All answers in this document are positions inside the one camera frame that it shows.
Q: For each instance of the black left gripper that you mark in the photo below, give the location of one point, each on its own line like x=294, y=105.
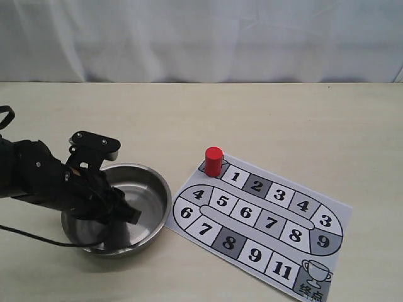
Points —
x=46, y=181

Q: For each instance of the red cylinder game piece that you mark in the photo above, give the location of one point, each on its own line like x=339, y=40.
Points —
x=213, y=161

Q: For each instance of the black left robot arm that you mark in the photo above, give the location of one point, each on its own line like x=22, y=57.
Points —
x=9, y=183

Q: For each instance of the stainless steel round bowl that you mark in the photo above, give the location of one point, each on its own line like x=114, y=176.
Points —
x=145, y=190

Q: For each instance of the white backdrop cloth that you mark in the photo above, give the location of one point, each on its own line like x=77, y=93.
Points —
x=201, y=41

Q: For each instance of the printed paper game board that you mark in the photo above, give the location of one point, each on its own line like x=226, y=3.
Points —
x=278, y=231

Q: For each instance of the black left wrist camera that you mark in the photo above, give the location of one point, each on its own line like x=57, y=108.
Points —
x=92, y=149

